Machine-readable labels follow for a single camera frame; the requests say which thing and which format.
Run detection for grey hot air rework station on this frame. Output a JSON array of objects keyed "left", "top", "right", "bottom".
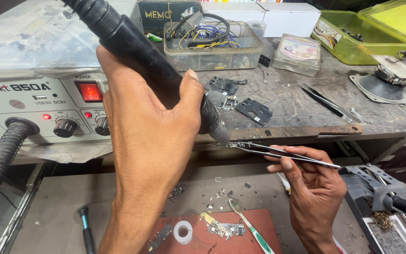
[{"left": 0, "top": 0, "right": 144, "bottom": 163}]

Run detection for yellow handled tool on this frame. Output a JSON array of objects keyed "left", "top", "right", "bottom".
[{"left": 277, "top": 172, "right": 292, "bottom": 196}]

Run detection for white solder wire spool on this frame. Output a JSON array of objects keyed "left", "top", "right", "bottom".
[{"left": 173, "top": 220, "right": 193, "bottom": 245}]

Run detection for black tweezers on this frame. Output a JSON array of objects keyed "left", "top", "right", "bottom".
[{"left": 301, "top": 86, "right": 346, "bottom": 118}]

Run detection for metal tray with brass wool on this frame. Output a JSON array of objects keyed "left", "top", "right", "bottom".
[{"left": 362, "top": 212, "right": 406, "bottom": 254}]

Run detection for green plastic container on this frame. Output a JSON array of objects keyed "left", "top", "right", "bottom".
[{"left": 311, "top": 10, "right": 406, "bottom": 66}]

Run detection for small black flex board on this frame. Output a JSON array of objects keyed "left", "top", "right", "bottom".
[{"left": 147, "top": 224, "right": 173, "bottom": 254}]

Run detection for black hot air gun handle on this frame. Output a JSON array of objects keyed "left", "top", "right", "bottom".
[{"left": 61, "top": 0, "right": 231, "bottom": 144}]

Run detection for black blue screwdriver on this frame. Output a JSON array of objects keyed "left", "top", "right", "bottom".
[{"left": 77, "top": 206, "right": 96, "bottom": 254}]

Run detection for dark phone circuit board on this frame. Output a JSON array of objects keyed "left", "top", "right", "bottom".
[{"left": 204, "top": 76, "right": 248, "bottom": 96}]

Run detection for white cardboard box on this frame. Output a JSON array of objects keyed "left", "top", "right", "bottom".
[
  {"left": 258, "top": 2, "right": 321, "bottom": 38},
  {"left": 200, "top": 1, "right": 268, "bottom": 23}
]

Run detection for green container lid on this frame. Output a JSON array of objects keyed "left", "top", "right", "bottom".
[{"left": 357, "top": 0, "right": 406, "bottom": 44}]

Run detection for black phone frame piece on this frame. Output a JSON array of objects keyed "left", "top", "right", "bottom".
[{"left": 235, "top": 98, "right": 273, "bottom": 126}]

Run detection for silver phone shield frame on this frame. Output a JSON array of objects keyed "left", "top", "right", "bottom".
[{"left": 206, "top": 90, "right": 239, "bottom": 111}]

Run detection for dark cardboard box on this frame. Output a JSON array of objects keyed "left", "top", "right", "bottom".
[{"left": 137, "top": 0, "right": 201, "bottom": 33}]

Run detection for rusty metal bar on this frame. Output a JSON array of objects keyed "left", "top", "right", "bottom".
[{"left": 195, "top": 124, "right": 363, "bottom": 144}]

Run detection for grey soldering iron stand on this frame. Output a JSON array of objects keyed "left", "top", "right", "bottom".
[{"left": 340, "top": 164, "right": 406, "bottom": 226}]

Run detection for scattered metal shield parts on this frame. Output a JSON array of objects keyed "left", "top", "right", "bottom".
[{"left": 168, "top": 176, "right": 253, "bottom": 212}]

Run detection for person's left hand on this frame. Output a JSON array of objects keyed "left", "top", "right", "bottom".
[{"left": 96, "top": 45, "right": 205, "bottom": 212}]

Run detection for clear plastic box of wires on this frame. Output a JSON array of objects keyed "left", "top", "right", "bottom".
[{"left": 164, "top": 13, "right": 264, "bottom": 72}]

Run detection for red work mat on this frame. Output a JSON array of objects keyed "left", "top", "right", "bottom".
[{"left": 140, "top": 209, "right": 283, "bottom": 254}]

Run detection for green white toothbrush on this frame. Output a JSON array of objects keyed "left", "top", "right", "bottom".
[{"left": 228, "top": 198, "right": 276, "bottom": 254}]

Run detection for silver tweezers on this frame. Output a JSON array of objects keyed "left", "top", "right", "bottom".
[
  {"left": 303, "top": 83, "right": 363, "bottom": 124},
  {"left": 226, "top": 141, "right": 341, "bottom": 169}
]

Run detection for person's right hand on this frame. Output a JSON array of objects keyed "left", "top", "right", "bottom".
[{"left": 265, "top": 145, "right": 347, "bottom": 240}]

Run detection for small clear plastic cup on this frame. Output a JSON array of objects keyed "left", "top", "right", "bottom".
[{"left": 247, "top": 20, "right": 267, "bottom": 41}]

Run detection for grey speaker with magnet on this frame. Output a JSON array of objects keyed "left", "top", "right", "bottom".
[{"left": 349, "top": 55, "right": 406, "bottom": 105}]

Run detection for small clear plastic case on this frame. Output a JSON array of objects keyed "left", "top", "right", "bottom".
[{"left": 271, "top": 33, "right": 321, "bottom": 78}]

